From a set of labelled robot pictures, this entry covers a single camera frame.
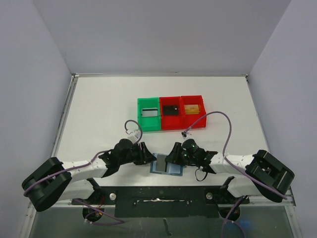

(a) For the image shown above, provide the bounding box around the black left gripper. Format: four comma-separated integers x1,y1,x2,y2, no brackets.
119,142,156,165

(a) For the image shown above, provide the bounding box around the blue leather card holder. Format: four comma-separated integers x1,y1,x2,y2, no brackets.
150,153,183,177

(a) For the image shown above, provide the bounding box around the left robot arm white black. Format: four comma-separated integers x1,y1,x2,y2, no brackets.
21,139,156,212

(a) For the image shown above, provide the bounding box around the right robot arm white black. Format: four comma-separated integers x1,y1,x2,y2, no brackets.
165,139,295,203

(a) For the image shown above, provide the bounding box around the silver card in green bin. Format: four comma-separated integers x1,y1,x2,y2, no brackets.
141,108,159,118

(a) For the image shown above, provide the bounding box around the black card in red bin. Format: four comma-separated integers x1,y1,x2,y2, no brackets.
162,105,179,116

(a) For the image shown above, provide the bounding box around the gold card in red bin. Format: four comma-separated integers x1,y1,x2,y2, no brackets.
184,104,200,115

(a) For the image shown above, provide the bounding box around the green plastic bin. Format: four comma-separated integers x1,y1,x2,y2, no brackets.
137,97,161,132

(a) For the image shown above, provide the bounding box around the middle red plastic bin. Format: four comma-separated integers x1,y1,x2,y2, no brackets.
159,96,181,130

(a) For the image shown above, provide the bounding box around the red plastic bin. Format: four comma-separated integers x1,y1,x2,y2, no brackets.
159,96,181,130
179,95,206,129

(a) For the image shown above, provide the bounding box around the right red plastic bin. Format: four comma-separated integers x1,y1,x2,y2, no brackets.
179,95,206,129

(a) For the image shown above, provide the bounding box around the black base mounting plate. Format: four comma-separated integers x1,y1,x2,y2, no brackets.
72,185,238,218

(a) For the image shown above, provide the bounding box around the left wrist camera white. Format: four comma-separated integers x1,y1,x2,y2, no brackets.
127,130,142,144

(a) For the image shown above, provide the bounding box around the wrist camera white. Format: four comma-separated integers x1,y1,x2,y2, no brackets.
127,130,142,144
181,131,191,138

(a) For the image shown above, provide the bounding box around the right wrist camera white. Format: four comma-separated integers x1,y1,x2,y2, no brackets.
181,131,191,138

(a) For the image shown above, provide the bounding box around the aluminium rail left edge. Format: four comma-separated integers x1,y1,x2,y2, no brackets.
50,73,79,158

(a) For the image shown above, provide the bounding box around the aluminium rail front right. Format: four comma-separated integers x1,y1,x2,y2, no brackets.
249,189,296,206

